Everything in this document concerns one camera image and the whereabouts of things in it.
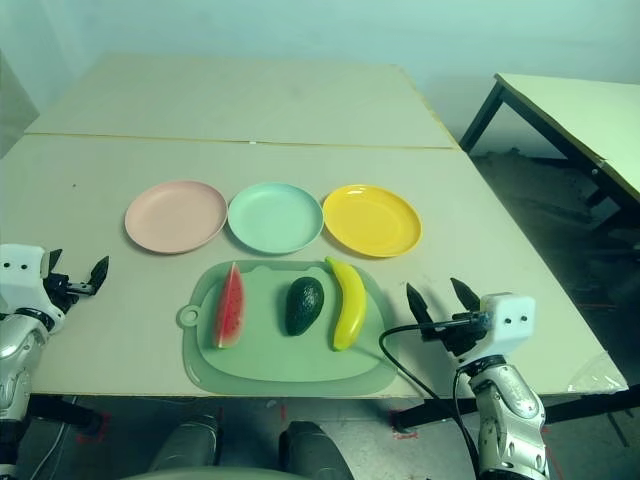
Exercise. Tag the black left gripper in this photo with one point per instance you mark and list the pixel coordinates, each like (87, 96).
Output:
(62, 290)

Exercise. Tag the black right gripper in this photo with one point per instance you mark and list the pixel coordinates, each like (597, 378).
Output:
(462, 335)

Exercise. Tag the yellow banana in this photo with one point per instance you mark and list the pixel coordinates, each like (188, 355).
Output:
(352, 305)

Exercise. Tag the dark green avocado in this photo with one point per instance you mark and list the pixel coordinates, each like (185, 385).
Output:
(304, 307)

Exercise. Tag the watermelon slice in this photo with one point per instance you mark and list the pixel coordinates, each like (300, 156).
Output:
(231, 310)

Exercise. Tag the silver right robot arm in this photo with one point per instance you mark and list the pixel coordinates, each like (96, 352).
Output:
(510, 410)

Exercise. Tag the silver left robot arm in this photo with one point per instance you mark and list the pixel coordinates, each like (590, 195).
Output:
(15, 350)

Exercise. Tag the yellow plate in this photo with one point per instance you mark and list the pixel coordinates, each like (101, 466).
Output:
(372, 222)

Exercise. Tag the pink plate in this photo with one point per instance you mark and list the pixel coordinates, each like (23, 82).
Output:
(175, 217)

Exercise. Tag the clear plastic sheet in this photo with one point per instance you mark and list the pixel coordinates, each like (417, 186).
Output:
(597, 372)

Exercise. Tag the green cutting board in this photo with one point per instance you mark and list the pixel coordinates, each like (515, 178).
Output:
(280, 362)

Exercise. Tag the mint green plate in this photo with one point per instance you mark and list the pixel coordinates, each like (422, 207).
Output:
(274, 217)

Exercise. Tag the grey robot right leg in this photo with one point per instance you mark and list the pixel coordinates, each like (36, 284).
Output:
(310, 447)

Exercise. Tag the grey robot leg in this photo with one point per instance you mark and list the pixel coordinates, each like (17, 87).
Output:
(310, 447)
(187, 442)

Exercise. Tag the grey robot left leg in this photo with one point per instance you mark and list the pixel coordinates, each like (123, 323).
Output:
(187, 442)

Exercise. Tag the side table black legs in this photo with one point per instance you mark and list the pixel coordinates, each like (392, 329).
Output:
(575, 115)

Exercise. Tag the grey robot torso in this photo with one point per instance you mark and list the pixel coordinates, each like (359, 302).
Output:
(235, 474)

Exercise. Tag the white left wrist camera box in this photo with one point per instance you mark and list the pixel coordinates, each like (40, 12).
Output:
(20, 270)

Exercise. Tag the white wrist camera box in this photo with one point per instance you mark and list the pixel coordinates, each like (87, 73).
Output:
(20, 270)
(510, 322)

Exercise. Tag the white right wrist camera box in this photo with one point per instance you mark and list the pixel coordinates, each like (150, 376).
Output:
(510, 322)

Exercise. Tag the black table frame leg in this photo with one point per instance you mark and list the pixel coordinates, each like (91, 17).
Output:
(575, 407)
(70, 412)

